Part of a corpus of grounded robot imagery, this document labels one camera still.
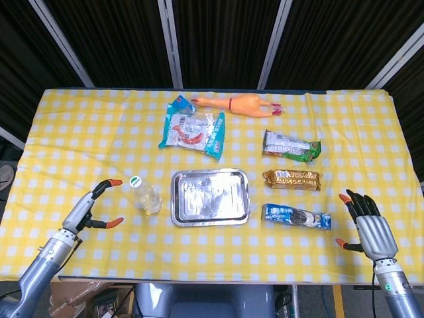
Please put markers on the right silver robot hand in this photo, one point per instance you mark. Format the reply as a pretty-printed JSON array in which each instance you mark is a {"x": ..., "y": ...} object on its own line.
[{"x": 376, "y": 230}]

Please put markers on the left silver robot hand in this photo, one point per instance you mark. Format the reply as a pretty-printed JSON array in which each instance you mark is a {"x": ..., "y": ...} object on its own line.
[{"x": 77, "y": 209}]

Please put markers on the clear plastic bottle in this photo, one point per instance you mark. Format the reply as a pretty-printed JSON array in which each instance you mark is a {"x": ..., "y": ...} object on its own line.
[{"x": 144, "y": 196}]

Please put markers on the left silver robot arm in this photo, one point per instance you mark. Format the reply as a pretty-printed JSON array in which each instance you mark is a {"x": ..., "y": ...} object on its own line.
[{"x": 36, "y": 268}]

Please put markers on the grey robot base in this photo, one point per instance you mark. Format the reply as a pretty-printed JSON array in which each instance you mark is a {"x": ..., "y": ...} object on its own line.
[{"x": 203, "y": 299}]

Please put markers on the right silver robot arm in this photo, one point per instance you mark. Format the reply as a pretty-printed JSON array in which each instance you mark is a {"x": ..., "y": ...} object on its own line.
[{"x": 395, "y": 288}]

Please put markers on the metal tray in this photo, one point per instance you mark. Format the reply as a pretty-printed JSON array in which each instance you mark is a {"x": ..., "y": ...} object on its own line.
[{"x": 210, "y": 198}]

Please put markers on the yellow white checkered tablecloth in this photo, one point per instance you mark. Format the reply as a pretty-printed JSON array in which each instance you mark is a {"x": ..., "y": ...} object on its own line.
[{"x": 99, "y": 132}]

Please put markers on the blue cookie packet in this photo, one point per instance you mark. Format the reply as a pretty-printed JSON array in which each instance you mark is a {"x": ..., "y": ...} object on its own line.
[{"x": 296, "y": 217}]

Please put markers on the cardboard box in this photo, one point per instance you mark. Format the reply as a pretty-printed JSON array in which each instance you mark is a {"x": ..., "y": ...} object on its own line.
[{"x": 84, "y": 299}]

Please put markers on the gold biscuit packet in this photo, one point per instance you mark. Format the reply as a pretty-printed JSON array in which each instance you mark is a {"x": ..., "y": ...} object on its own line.
[{"x": 292, "y": 180}]

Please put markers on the green white snack packet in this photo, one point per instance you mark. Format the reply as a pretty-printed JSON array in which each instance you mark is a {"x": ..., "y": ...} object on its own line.
[{"x": 291, "y": 147}]

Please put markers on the teal clear sausage snack bag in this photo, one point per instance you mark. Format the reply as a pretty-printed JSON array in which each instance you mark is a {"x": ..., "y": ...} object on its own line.
[{"x": 193, "y": 130}]

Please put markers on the yellow rubber chicken toy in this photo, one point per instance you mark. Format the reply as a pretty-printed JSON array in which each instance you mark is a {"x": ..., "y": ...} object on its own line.
[{"x": 243, "y": 104}]

